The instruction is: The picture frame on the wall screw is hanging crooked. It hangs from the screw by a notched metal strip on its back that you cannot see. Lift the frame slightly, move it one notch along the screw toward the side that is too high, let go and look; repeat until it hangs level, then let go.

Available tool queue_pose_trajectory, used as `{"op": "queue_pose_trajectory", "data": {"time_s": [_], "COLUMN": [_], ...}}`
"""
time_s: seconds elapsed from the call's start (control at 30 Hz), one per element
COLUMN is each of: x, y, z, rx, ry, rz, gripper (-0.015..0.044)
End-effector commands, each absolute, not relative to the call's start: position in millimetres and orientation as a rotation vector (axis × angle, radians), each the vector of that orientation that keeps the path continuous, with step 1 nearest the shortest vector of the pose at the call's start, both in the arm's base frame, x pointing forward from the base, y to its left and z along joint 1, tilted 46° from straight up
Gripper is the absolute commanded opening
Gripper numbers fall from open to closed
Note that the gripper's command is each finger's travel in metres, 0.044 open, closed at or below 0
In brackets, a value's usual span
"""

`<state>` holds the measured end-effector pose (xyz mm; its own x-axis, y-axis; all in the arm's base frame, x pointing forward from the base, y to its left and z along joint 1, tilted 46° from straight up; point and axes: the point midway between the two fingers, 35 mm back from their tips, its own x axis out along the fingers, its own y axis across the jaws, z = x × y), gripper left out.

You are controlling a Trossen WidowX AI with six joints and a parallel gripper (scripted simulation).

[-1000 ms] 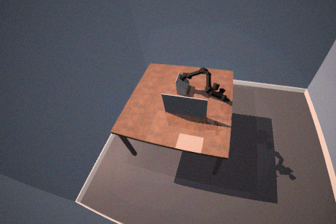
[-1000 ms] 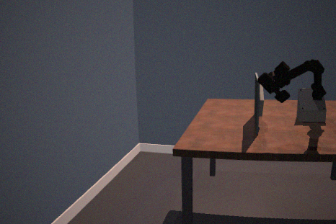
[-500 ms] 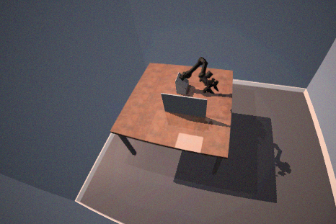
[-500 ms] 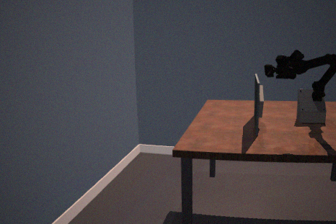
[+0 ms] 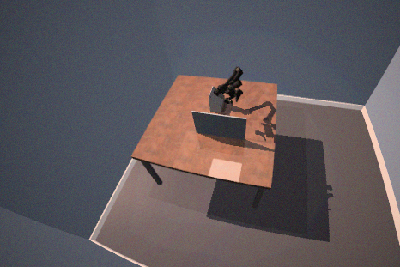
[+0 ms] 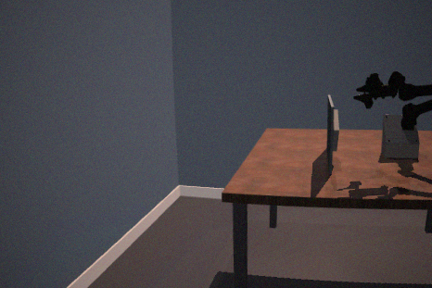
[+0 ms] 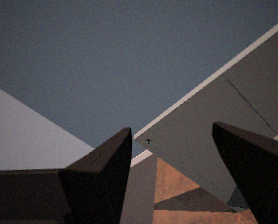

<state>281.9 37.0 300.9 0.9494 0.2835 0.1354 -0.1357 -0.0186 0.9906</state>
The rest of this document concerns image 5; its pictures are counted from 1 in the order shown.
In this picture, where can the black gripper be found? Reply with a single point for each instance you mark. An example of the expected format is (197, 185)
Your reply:
(237, 93)

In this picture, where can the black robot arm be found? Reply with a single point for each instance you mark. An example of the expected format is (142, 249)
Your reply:
(233, 81)

